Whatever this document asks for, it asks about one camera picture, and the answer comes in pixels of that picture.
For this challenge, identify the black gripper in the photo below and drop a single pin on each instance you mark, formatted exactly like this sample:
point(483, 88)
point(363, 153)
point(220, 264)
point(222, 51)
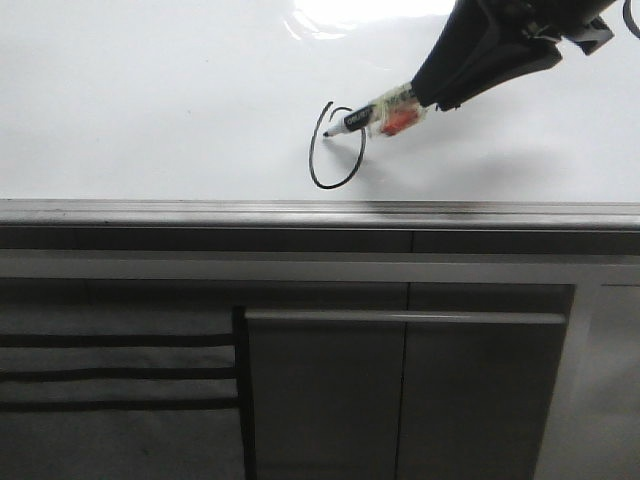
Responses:
point(469, 58)

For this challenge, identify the white black-tipped whiteboard marker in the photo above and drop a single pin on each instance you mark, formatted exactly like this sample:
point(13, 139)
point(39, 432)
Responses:
point(389, 114)

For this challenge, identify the grey cabinet under whiteboard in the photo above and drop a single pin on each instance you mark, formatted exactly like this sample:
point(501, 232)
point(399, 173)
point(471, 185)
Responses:
point(174, 353)

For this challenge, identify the white whiteboard with aluminium frame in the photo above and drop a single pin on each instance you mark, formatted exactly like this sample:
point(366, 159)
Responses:
point(198, 112)

